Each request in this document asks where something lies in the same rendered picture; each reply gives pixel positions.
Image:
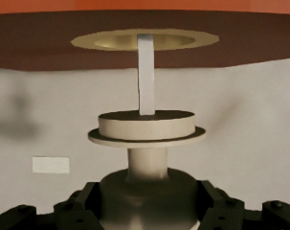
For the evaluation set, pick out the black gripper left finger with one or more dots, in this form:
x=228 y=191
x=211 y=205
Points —
x=24 y=217

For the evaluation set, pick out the orange-brown wooden door slab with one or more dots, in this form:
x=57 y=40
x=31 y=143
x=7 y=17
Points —
x=58 y=35

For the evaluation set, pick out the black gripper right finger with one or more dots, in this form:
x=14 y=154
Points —
x=274 y=215

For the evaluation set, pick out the cream door knob with square spindle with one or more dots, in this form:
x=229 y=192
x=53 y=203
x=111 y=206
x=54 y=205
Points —
x=148 y=195

